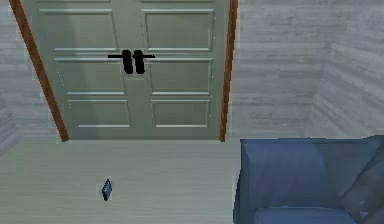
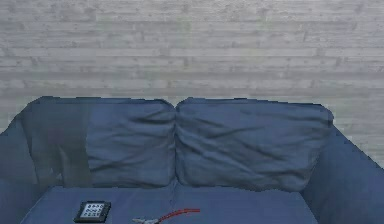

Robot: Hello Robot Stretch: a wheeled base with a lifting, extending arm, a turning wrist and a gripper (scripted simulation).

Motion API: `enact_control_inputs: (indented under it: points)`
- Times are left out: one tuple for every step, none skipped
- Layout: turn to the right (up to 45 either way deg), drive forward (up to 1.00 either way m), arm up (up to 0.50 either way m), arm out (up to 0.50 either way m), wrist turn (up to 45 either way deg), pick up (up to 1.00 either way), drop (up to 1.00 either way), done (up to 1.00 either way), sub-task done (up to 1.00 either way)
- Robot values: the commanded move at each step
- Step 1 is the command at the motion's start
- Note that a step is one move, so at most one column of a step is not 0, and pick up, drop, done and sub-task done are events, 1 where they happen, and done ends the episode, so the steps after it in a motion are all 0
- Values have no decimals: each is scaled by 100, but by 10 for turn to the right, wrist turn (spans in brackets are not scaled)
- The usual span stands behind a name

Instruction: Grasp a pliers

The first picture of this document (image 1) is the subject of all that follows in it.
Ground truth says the black door handle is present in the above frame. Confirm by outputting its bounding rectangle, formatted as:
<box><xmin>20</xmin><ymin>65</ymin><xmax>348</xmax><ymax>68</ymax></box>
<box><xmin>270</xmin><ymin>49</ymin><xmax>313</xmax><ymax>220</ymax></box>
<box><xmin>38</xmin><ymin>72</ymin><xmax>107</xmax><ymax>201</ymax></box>
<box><xmin>132</xmin><ymin>50</ymin><xmax>156</xmax><ymax>75</ymax></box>
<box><xmin>107</xmin><ymin>49</ymin><xmax>135</xmax><ymax>75</ymax></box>

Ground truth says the blue sofa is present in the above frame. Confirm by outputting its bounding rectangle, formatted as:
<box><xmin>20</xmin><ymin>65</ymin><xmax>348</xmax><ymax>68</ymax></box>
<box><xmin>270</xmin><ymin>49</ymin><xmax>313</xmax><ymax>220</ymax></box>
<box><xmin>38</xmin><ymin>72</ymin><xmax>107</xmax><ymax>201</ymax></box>
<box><xmin>232</xmin><ymin>134</ymin><xmax>384</xmax><ymax>224</ymax></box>

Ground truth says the grey blue cushion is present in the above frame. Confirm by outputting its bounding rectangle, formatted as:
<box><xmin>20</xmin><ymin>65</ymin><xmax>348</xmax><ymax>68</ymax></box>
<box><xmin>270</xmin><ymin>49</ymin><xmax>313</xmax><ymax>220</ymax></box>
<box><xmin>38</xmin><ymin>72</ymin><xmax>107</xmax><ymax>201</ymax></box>
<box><xmin>338</xmin><ymin>143</ymin><xmax>384</xmax><ymax>224</ymax></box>

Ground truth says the pale green panelled door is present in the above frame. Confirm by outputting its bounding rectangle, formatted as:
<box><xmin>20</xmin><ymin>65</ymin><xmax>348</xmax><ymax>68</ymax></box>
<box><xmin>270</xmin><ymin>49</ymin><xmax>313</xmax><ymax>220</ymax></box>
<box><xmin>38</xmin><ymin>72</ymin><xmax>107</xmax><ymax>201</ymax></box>
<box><xmin>20</xmin><ymin>0</ymin><xmax>148</xmax><ymax>141</ymax></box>
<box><xmin>111</xmin><ymin>0</ymin><xmax>231</xmax><ymax>141</ymax></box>

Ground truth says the small blue flat object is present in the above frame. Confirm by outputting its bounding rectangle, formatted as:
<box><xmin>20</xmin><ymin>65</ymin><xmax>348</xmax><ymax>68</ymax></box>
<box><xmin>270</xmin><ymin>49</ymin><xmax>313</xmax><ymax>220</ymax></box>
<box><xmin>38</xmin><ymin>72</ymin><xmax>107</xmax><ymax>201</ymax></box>
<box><xmin>101</xmin><ymin>178</ymin><xmax>113</xmax><ymax>202</ymax></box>

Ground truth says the brown wooden door frame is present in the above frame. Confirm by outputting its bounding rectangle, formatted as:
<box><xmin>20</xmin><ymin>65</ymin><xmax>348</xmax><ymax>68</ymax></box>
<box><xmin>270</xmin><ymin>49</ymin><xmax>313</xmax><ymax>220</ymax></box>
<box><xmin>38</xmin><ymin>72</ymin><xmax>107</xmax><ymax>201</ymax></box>
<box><xmin>8</xmin><ymin>0</ymin><xmax>240</xmax><ymax>143</ymax></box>

